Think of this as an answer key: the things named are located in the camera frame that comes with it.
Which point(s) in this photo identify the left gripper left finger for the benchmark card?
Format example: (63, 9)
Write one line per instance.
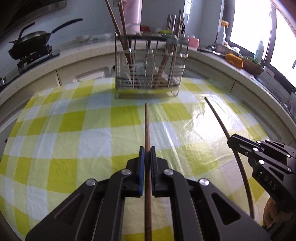
(94, 211)

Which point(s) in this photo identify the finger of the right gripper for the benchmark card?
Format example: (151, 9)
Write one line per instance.
(244, 146)

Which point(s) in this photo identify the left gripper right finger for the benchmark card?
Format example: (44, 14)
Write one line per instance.
(200, 211)

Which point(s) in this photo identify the large white soup spoon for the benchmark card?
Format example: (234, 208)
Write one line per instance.
(127, 72)

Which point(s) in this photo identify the kitchen sink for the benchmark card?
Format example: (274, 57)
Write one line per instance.
(275, 88)

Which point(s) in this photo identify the person's right hand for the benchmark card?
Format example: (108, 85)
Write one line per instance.
(272, 214)

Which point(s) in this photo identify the yellow checked tablecloth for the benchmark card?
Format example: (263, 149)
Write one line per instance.
(66, 135)

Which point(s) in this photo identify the wicker basket with greens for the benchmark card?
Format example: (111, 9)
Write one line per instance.
(252, 65)

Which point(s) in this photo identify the white bottle on sill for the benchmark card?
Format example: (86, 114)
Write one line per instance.
(259, 52)

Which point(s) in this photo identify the steel colander bowl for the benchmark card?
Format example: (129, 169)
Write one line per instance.
(224, 49)

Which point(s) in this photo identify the pink plastic container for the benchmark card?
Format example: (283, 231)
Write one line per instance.
(194, 43)

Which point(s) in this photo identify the spray bottle orange trigger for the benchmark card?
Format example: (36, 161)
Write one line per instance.
(221, 36)

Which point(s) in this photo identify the green yellow container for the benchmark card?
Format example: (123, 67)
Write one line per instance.
(166, 32)

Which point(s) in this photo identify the steel vacuum flask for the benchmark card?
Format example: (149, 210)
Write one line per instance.
(171, 21)

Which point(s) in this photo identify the red ceramic pot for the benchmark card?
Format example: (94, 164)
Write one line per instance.
(145, 29)

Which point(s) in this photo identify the black gas stove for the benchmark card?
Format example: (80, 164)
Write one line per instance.
(27, 63)

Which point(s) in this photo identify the small white bowl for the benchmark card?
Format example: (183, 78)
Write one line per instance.
(83, 38)

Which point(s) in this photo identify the pink thermos jug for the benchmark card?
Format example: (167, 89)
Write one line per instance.
(133, 14)

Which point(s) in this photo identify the white wipes packet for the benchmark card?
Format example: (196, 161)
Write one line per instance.
(101, 37)

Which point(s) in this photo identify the black wok with lid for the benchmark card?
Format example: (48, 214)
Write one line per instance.
(33, 42)

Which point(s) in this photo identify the black handled knife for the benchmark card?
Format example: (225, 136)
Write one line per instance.
(211, 51)

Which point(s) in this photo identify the metal wire utensil rack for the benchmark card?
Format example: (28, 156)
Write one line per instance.
(152, 54)

